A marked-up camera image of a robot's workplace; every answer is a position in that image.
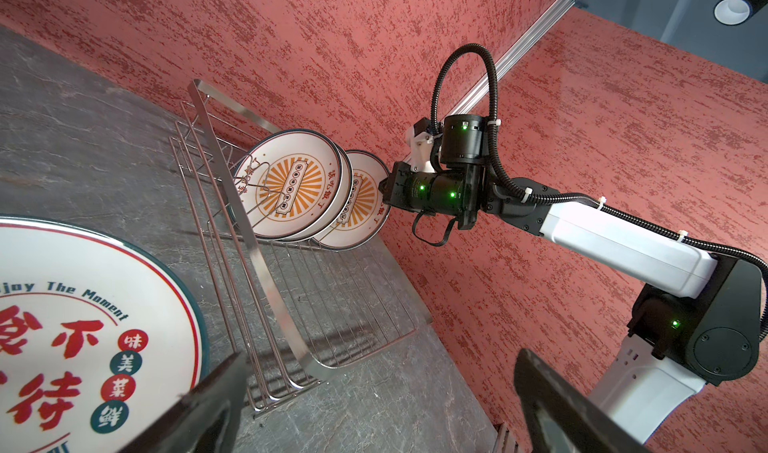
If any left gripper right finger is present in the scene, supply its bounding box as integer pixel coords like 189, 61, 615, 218
514, 348, 647, 452

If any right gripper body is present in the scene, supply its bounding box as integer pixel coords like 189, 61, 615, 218
379, 161, 419, 210

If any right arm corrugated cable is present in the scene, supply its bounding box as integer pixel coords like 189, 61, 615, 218
430, 43, 768, 343

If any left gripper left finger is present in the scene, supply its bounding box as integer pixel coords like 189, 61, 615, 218
120, 352, 248, 452

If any floral plate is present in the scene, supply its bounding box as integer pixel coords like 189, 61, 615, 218
1, 215, 209, 452

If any black ceiling spotlight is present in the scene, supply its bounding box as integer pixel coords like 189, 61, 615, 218
713, 0, 767, 26

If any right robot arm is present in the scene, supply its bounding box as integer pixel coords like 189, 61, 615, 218
379, 115, 767, 442

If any right aluminium corner post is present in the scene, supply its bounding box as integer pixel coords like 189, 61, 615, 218
450, 0, 576, 114

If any wire dish rack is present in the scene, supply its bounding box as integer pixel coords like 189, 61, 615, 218
170, 79, 431, 416

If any small red patterned plate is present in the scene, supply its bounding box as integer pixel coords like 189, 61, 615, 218
234, 129, 353, 242

